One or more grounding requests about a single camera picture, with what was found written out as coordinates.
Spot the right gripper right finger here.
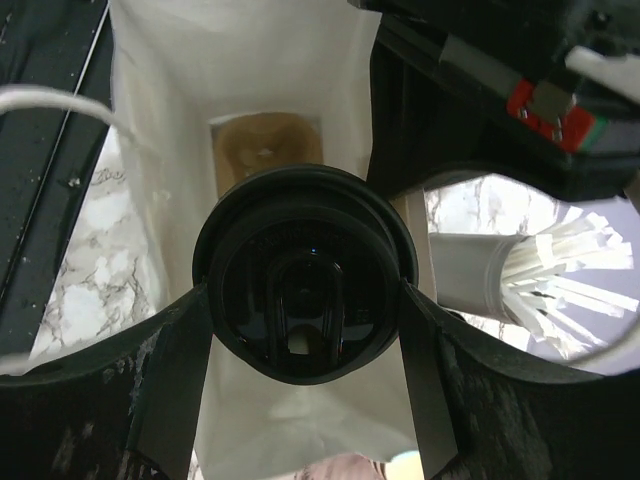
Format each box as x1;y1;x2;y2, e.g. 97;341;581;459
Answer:
398;284;639;479

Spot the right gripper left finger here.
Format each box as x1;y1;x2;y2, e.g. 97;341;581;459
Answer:
1;285;213;479

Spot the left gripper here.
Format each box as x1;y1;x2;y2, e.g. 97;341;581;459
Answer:
359;1;639;200

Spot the brown cardboard cup carrier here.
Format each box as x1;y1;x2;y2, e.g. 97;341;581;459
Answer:
212;112;323;196

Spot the black coffee cup lid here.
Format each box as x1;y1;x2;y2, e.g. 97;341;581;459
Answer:
192;164;419;385

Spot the grey straw holder cup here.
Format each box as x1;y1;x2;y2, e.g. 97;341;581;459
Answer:
429;233;525;323

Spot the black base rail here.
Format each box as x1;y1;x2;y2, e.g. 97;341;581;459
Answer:
1;1;113;353

